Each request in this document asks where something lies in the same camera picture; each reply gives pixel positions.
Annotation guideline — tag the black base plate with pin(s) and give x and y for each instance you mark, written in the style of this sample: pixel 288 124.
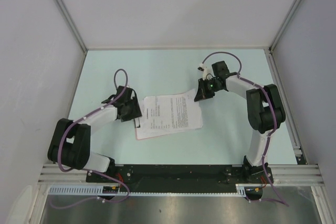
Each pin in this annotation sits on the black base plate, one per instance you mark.
pixel 147 178

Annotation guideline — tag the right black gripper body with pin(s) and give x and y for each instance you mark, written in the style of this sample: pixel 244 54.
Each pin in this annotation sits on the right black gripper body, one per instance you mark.
pixel 213 87

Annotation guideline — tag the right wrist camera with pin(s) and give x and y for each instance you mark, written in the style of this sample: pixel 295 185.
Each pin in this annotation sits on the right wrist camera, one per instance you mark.
pixel 206 73

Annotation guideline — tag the printed form sheet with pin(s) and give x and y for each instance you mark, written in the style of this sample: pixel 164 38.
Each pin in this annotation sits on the printed form sheet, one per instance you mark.
pixel 171 113

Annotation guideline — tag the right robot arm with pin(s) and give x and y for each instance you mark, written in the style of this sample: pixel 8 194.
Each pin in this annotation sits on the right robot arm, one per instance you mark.
pixel 264 109

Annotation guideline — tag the metal clipboard clip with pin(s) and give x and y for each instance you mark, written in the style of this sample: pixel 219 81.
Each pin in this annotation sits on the metal clipboard clip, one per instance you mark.
pixel 137 123

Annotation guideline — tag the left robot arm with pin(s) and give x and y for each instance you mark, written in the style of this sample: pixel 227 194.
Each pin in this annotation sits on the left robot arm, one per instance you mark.
pixel 71 142

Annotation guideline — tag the white cable duct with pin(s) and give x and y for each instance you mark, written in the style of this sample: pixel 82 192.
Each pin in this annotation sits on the white cable duct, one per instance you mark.
pixel 95 190

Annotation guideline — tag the pink clipboard folder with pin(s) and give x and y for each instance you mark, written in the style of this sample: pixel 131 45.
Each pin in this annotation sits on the pink clipboard folder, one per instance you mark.
pixel 143 133

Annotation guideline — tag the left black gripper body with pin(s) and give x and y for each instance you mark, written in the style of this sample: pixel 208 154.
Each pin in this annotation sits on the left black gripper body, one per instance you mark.
pixel 133 110

